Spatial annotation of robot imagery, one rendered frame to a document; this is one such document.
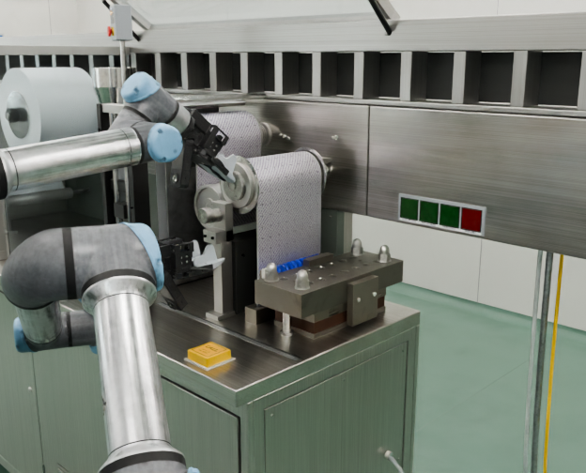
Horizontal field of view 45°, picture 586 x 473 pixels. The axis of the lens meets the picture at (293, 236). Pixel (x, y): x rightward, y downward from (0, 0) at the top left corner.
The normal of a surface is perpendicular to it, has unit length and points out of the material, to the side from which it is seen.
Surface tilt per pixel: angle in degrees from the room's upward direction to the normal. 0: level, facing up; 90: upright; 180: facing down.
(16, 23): 90
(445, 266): 90
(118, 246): 39
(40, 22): 90
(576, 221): 90
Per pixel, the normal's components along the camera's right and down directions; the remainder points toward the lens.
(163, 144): 0.65, 0.19
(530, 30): -0.70, 0.18
